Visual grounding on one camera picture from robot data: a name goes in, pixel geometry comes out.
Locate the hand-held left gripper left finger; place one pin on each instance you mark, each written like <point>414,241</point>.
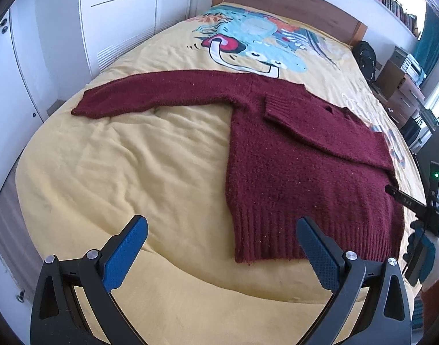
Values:
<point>127,249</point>

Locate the teal curtain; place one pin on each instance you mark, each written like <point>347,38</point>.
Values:
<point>430,46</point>

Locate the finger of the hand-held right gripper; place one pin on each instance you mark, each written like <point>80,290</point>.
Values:
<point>406,198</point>

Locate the black backpack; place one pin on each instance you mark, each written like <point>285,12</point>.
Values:
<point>365,59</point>

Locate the maroon knit sweater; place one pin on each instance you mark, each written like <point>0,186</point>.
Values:
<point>295,172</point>

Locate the white printer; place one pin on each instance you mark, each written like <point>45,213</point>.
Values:
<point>413,68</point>

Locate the yellow printed bedspread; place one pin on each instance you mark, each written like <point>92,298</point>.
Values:
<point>133,169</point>

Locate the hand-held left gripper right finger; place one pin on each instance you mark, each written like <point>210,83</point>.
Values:
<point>318,253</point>

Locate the wooden headboard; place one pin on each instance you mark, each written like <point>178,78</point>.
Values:
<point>295,0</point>

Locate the person's right hand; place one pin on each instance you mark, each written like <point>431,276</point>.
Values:
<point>421,255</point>

